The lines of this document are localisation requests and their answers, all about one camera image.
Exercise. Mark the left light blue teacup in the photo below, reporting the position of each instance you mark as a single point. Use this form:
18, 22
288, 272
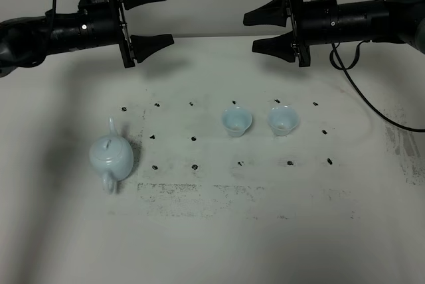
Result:
236, 121

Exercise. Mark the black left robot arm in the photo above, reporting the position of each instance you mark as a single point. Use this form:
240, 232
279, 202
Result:
27, 41

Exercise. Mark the light blue teacup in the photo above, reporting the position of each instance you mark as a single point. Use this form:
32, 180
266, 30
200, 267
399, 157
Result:
282, 120
236, 121

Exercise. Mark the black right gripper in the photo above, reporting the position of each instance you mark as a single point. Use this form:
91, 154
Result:
312, 22

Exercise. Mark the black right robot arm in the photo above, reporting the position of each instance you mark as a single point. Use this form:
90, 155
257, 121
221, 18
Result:
390, 21

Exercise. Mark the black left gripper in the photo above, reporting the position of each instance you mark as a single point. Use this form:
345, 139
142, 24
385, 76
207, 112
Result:
106, 25

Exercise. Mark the right light blue teacup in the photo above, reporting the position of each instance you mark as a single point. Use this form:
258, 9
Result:
282, 120

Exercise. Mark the light blue porcelain teapot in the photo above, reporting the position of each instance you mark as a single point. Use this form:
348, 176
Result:
111, 156

